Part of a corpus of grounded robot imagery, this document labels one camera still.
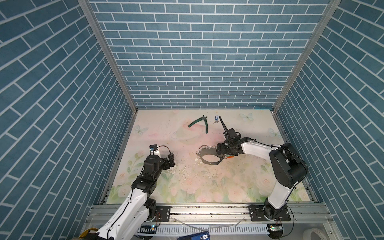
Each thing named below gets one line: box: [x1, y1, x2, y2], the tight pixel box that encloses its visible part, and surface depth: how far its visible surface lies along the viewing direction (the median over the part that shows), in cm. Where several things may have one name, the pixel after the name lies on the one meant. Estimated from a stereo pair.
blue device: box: [177, 231, 211, 240], surface depth 67 cm
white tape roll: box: [302, 228, 328, 240], surface depth 69 cm
